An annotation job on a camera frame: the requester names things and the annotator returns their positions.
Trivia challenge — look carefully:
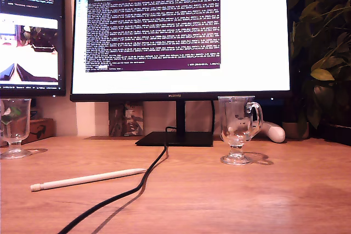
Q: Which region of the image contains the small glass cup with handle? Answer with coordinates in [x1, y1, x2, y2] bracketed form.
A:
[0, 98, 32, 160]
[217, 95, 264, 167]

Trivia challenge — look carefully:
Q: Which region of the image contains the white pen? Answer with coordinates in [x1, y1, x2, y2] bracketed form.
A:
[30, 168, 148, 192]

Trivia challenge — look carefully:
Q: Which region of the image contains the large black Huawei monitor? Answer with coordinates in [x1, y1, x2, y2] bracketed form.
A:
[70, 0, 294, 147]

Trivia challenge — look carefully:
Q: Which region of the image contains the white game controller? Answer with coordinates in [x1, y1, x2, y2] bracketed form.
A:
[259, 121, 286, 144]

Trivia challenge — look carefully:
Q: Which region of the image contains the beige plant pot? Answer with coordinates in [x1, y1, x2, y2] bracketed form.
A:
[282, 121, 310, 140]

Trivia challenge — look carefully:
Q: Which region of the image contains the cardboard box with sunglasses print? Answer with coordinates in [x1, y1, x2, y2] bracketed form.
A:
[27, 118, 55, 145]

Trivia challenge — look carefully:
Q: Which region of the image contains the green leafy houseplant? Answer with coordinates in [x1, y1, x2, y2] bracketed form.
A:
[287, 0, 351, 131]

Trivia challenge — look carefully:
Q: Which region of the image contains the black box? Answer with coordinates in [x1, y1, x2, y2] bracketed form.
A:
[322, 123, 351, 146]

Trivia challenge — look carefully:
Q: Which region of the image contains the black monitor power cable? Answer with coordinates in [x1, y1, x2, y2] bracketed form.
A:
[210, 100, 216, 134]

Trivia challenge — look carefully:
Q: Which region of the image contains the thick black table cable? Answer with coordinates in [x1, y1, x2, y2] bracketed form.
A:
[56, 125, 178, 234]

